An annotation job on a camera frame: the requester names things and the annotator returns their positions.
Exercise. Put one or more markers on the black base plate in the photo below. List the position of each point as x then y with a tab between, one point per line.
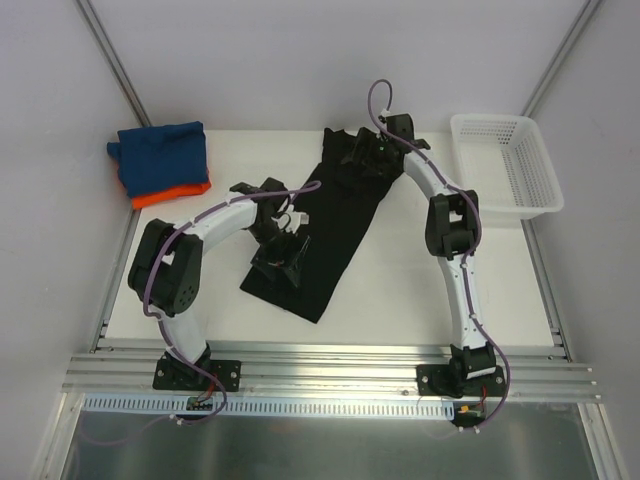
172	375
441	380

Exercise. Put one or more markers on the folded orange t shirt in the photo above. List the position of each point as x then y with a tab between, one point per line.
173	193

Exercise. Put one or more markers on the white perforated plastic basket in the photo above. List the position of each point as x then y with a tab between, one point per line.
504	159

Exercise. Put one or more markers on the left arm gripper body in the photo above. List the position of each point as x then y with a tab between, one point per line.
279	257

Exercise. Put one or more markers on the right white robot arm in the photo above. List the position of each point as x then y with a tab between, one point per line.
452	235

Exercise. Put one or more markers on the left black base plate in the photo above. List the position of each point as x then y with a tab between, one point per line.
172	375

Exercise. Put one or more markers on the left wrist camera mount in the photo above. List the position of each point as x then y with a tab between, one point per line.
290	220

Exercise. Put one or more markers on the white slotted cable duct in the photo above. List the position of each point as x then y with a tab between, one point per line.
270	406

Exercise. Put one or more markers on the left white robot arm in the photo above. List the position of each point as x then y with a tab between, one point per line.
166	270

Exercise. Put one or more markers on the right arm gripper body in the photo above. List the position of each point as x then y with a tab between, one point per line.
364	151

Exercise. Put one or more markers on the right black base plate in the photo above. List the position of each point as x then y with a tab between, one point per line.
441	380

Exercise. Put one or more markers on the folded blue t shirt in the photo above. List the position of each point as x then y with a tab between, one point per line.
155	160

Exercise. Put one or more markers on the aluminium frame rail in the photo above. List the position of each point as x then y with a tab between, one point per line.
330	371

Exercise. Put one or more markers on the black t shirt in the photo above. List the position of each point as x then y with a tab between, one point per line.
340	212

